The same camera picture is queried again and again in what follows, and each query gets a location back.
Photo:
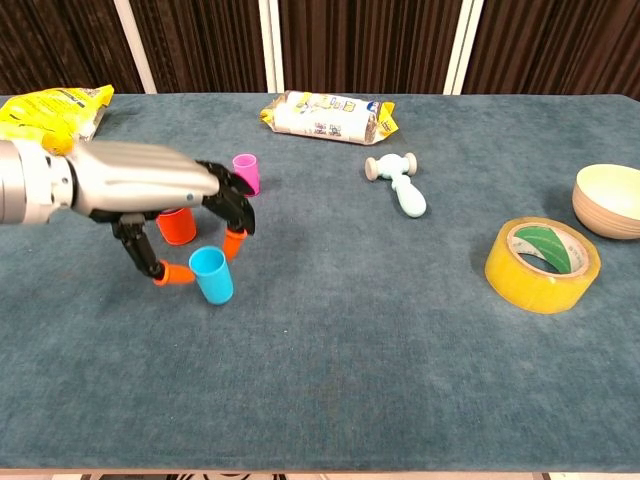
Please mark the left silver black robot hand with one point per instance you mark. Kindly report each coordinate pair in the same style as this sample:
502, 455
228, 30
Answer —
140, 175

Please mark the pink plastic cup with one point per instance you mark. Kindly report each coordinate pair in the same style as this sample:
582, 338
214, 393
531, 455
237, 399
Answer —
248, 172

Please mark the light blue plastic cup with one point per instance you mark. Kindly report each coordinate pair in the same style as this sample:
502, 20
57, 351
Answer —
215, 285

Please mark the large orange plastic cup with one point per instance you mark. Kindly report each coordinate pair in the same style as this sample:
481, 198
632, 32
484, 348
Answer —
180, 230

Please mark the yellow snack bag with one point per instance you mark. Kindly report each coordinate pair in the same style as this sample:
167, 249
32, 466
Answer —
50, 112

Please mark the white and yellow snack package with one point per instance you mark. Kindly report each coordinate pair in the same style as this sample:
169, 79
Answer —
325, 120

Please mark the light blue toy hammer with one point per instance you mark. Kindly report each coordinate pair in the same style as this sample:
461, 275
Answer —
410, 200

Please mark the teal table cloth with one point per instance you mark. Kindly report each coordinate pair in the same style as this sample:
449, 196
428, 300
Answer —
350, 375

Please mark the yellow clear tape roll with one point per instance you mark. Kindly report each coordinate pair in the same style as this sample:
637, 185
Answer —
530, 290

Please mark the beige bowl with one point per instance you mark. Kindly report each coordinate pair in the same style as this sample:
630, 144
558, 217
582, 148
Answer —
607, 200

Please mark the white partition post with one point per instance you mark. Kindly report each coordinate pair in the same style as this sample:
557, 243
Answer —
270, 45
462, 45
135, 45

